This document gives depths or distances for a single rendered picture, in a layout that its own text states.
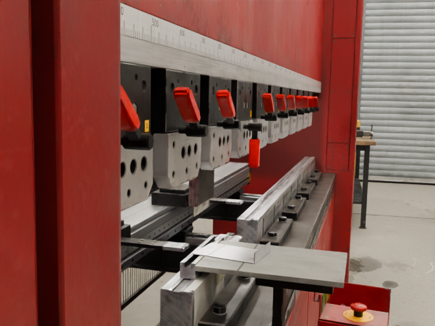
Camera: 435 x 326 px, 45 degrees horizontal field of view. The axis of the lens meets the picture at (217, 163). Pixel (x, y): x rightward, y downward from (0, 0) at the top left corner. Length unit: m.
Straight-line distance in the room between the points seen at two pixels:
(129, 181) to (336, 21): 2.63
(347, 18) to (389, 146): 5.69
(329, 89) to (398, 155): 5.67
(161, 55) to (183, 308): 0.45
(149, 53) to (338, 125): 2.52
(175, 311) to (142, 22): 0.52
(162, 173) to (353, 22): 2.52
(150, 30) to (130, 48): 0.06
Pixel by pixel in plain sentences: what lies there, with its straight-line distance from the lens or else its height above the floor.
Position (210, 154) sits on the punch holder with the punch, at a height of 1.20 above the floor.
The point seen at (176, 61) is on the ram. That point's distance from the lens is 0.75.
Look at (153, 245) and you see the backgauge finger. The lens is 1.07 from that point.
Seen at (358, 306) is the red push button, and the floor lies 0.81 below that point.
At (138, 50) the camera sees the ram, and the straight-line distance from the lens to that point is 0.63.
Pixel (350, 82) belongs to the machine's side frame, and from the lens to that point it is 3.11.
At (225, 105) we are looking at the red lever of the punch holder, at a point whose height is 1.29.
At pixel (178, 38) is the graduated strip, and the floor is 1.38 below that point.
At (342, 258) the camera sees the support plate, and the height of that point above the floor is 1.00.
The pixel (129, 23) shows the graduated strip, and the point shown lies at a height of 1.38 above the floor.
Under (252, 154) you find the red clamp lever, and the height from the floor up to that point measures 1.18.
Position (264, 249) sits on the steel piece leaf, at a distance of 1.02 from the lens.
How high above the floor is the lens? 1.30
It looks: 7 degrees down
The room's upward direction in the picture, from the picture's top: 1 degrees clockwise
